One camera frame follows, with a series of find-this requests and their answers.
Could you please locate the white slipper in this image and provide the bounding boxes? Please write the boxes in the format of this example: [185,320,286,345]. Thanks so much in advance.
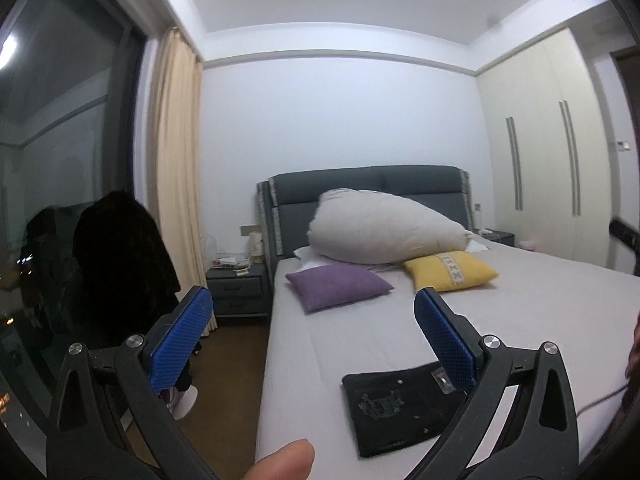
[167,385,198,418]

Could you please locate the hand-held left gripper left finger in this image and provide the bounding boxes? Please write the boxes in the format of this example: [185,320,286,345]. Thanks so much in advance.
[46,285,215,480]

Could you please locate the cream wardrobe with long handles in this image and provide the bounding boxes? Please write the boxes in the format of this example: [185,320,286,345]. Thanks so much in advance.
[475,27,636,273]

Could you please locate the large dark window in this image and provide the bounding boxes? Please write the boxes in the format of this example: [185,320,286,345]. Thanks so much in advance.
[0,0,151,461]

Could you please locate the clutter on nightstand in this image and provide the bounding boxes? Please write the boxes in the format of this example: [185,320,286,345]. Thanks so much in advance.
[211,255,253,278]

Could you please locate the grey nightstand beside curtain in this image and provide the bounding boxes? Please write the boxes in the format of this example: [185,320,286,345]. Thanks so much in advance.
[206,262,271,318]

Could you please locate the dark wooden door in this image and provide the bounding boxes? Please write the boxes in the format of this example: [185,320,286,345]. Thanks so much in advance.
[612,47,640,161]

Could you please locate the grey nightstand beside wardrobe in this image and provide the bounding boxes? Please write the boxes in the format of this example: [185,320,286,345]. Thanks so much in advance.
[472,230,516,247]

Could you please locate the dark hanging coat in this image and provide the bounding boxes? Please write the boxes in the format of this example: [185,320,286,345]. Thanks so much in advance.
[72,191,182,391]

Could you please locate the grey cable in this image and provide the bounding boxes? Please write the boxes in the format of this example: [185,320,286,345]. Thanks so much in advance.
[577,382,631,417]

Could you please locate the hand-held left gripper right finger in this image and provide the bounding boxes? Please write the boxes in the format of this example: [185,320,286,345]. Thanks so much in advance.
[400,287,581,480]

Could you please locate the person's left hand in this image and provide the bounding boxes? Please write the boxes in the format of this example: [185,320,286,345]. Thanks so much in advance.
[244,439,316,480]

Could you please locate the bed with white sheet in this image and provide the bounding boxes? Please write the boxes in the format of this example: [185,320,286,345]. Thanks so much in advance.
[255,247,640,461]

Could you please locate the purple pillow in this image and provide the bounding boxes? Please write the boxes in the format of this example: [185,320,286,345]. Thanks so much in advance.
[285,265,394,315]

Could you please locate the person's right hand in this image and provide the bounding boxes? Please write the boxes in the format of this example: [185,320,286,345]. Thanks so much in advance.
[625,310,640,411]

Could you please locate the large white pillow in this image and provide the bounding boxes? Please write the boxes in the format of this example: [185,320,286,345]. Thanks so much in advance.
[306,189,473,266]

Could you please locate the yellow pillow with patterned stripe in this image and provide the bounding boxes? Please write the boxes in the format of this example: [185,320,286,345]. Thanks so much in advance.
[404,251,500,293]

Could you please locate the grey upholstered headboard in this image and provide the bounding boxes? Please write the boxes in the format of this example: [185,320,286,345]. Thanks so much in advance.
[257,165,473,261]

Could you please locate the white flat pillow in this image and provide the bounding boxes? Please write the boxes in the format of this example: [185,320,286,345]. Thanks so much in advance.
[292,246,341,270]

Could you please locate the beige curtain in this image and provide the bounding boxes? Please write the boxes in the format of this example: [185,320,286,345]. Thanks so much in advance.
[142,27,218,331]

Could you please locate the black pants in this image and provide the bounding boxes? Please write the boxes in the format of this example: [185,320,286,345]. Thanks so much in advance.
[341,362,468,458]

